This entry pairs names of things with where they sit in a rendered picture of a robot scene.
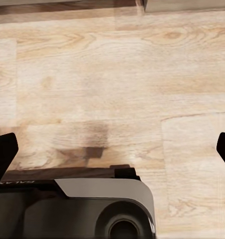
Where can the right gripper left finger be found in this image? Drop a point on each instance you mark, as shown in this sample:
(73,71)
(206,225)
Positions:
(8,150)

